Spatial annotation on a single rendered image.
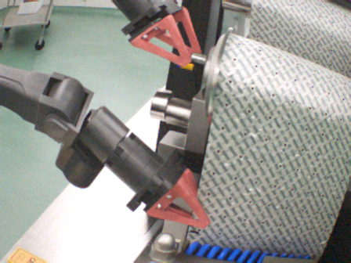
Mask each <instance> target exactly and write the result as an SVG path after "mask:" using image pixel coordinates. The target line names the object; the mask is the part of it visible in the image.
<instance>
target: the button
mask: <svg viewBox="0 0 351 263"><path fill-rule="evenodd" d="M7 261H8V263H48V262H47V261H45V260H43V259H41V258H39V257H37V256H35V255H33V254H32V253H30V252H28V251H26V250H25V249H23V248H20V247H18V248H16V249H15V251H14V252H13V253H12V254H11V255H10V256H9V257H8V258H7Z"/></svg>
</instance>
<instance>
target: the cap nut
mask: <svg viewBox="0 0 351 263"><path fill-rule="evenodd" d="M175 245H176V240H175V238H174V236H172V235H171V234H169V233H162V234H160V235H159V236H157V237H156V240H155V243H153V244H152V245H151V246H152V248H151V252H150V254H149V257H150V258H151V259H152V260H153V261H157V262H160V263H171V262H174V261H175V260H176V251H177V249H176V248H175Z"/></svg>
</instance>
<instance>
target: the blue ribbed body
mask: <svg viewBox="0 0 351 263"><path fill-rule="evenodd" d="M251 253H252V251H251V250H245V251H244V253H243V254H242V249H239V248H237V249H236V250H235V251H233V249H232V248H231V247H227V248H225V249H222V247H221V246H219V245H217V246H215V247H214V248H212V246H211V244H209V243H207V244H205V245H203V246H201V244H200V243H199V242H194V243H192V244H191V245H190V246H189V247H187V249H186V252H185V254H190V255H195V256H200V257H205V258H214V259H219V260H226V261H235V262H243V263H262V261H263V258H264V257H265V256H270V253H269V252H265V253H264V254H262V256H261V252H260V251H258V250H257V251H255V252H254V254H253V255H251Z"/></svg>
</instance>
